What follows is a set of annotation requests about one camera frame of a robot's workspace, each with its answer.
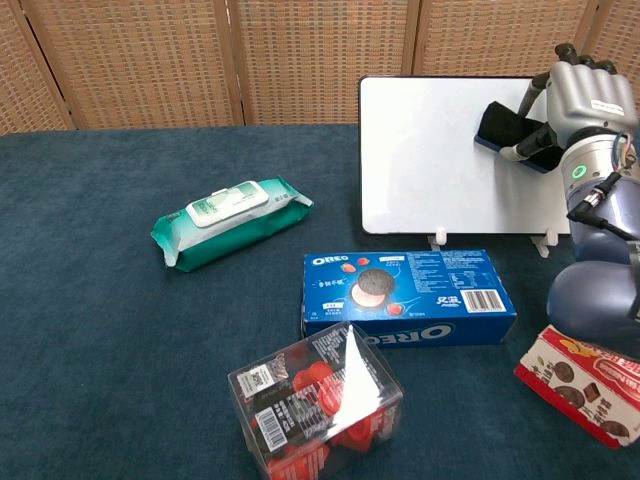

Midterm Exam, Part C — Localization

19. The red white snack box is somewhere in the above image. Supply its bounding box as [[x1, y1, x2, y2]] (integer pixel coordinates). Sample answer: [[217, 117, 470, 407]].
[[513, 323, 640, 450]]

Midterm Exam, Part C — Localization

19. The green wet wipes pack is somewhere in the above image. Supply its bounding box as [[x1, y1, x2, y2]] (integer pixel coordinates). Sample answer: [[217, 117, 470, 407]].
[[150, 174, 315, 274]]

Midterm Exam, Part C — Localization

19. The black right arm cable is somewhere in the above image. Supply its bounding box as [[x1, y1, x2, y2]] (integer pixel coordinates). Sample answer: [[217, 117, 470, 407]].
[[566, 171, 640, 242]]

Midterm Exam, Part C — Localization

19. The teal table cloth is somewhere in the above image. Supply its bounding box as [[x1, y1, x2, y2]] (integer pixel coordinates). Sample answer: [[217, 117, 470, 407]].
[[0, 118, 640, 480]]

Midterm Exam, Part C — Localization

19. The blue Oreo cookie box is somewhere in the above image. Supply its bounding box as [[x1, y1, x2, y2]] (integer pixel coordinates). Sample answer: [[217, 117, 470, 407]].
[[300, 248, 519, 350]]

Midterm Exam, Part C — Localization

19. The black board eraser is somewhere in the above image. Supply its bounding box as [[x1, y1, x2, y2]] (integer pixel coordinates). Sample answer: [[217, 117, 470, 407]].
[[473, 100, 564, 174]]

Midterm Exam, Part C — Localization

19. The white plastic easel stand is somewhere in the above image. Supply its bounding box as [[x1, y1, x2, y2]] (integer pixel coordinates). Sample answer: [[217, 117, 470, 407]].
[[428, 226, 561, 260]]

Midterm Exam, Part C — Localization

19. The woven wooden folding screen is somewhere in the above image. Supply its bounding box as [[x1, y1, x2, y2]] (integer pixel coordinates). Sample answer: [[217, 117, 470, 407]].
[[0, 0, 640, 136]]

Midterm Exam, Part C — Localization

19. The clear box with red items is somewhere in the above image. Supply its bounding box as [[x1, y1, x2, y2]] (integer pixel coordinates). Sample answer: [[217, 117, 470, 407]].
[[227, 322, 405, 480]]

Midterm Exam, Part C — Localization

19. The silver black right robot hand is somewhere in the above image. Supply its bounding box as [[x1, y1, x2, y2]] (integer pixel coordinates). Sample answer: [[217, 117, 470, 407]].
[[499, 42, 640, 162]]

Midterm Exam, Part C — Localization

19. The white board with black frame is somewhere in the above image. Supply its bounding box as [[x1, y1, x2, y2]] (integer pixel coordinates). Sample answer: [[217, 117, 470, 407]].
[[357, 74, 576, 236]]

